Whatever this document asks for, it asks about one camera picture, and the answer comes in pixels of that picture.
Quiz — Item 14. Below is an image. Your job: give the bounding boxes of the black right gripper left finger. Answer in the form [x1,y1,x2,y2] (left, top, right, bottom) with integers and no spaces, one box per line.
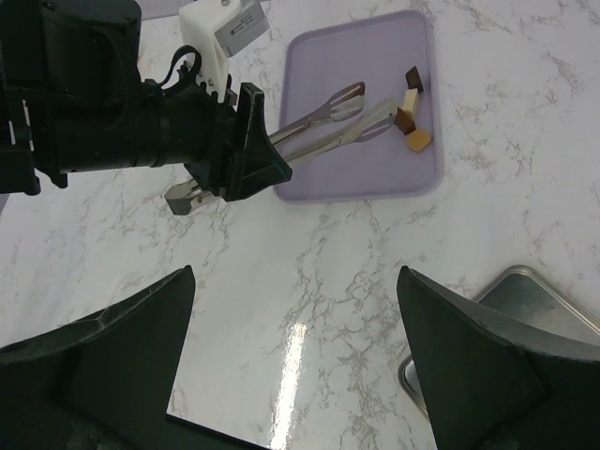
[1,266,195,449]

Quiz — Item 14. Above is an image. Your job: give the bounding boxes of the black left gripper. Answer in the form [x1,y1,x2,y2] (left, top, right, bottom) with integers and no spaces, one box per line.
[1,1,293,202]

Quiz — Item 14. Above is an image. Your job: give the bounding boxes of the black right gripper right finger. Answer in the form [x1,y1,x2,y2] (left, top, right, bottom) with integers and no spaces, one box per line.
[397,266,599,449]

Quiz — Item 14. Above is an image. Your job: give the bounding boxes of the steel slotted tongs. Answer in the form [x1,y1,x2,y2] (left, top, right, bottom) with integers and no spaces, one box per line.
[163,82,399,216]

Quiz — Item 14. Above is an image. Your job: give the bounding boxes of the brown milk chocolate block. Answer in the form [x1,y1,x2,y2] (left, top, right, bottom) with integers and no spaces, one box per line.
[395,108,416,136]

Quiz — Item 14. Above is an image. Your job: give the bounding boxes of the caramel square chocolate right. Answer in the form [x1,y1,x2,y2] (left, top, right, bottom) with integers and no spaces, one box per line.
[405,128,432,153]

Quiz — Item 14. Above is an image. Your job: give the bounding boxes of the white chocolate bar right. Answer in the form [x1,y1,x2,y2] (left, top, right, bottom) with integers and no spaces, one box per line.
[401,88,419,119]

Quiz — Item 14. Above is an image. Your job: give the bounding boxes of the dark chocolate far corner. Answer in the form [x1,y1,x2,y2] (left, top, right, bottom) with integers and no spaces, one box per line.
[405,66,424,93]

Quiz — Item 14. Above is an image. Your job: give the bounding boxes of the steel tray lid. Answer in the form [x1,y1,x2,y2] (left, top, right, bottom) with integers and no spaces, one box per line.
[411,266,599,422]

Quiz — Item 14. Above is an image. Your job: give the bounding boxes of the lilac plastic tray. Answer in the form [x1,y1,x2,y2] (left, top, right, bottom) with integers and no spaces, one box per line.
[275,10,443,203]

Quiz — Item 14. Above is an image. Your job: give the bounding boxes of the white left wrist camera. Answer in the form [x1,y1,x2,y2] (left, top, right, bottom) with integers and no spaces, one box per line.
[178,0,269,101]

